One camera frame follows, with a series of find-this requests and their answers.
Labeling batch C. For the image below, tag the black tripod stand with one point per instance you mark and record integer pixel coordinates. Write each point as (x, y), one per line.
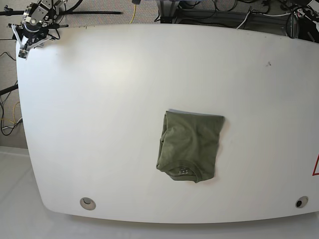
(20, 12)

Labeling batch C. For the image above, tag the right table grommet hole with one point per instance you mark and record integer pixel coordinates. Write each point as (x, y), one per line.
(301, 202)

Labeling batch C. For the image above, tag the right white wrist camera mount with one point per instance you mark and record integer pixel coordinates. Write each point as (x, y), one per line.
(27, 39)

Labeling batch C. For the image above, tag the left table grommet hole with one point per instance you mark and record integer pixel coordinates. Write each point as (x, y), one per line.
(87, 204)

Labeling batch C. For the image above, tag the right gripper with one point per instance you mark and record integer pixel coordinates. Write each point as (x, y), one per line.
(39, 17)

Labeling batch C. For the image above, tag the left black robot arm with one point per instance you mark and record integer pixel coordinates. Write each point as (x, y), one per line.
(306, 14)

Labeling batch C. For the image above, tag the grey metal frame base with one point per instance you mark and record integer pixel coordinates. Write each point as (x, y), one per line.
(199, 12)

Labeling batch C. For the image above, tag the olive green T-shirt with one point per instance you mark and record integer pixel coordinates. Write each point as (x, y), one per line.
(188, 146)

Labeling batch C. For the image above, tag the table grommet hole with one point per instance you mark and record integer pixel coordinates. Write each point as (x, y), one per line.
(87, 204)
(301, 202)

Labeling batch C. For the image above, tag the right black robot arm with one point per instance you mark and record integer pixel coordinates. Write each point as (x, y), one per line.
(62, 7)

